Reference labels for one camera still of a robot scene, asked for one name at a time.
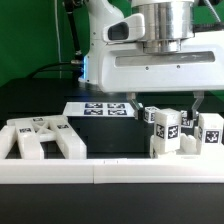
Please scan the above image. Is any white cable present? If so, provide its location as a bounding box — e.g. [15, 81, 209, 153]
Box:
[53, 0, 63, 79]

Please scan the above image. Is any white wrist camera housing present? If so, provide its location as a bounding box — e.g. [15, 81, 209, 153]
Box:
[102, 13, 145, 43]

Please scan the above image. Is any white U-shaped frame wall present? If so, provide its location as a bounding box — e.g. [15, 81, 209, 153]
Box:
[0, 125, 224, 185]

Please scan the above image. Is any white chair seat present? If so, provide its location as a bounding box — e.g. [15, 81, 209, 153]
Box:
[149, 133, 224, 160]

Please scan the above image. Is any white tagged cube right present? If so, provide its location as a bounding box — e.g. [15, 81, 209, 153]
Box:
[181, 110, 195, 128]

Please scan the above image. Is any black cable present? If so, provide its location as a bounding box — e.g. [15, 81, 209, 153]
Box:
[26, 0, 84, 80]

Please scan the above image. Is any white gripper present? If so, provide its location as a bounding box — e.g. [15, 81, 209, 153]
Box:
[99, 31, 224, 120]

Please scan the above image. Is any white tagged cube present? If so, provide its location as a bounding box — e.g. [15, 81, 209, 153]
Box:
[144, 106, 158, 123]
[181, 110, 195, 128]

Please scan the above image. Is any white chair backrest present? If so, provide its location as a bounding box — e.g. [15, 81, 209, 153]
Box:
[7, 115, 87, 160]

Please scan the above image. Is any white base tag plate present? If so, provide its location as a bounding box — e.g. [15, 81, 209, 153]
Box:
[63, 102, 136, 117]

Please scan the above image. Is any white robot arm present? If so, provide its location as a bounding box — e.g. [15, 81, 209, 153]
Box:
[79, 0, 224, 119]

